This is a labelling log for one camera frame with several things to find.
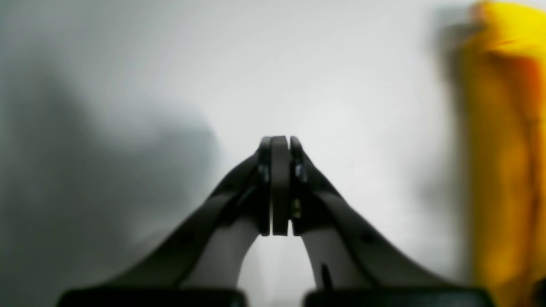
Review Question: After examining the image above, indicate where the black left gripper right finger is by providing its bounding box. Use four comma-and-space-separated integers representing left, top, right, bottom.
290, 136, 494, 307

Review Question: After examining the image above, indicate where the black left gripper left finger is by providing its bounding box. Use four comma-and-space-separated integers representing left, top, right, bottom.
58, 136, 290, 307

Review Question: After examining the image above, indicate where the orange T-shirt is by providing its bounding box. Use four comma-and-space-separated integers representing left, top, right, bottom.
460, 0, 545, 307

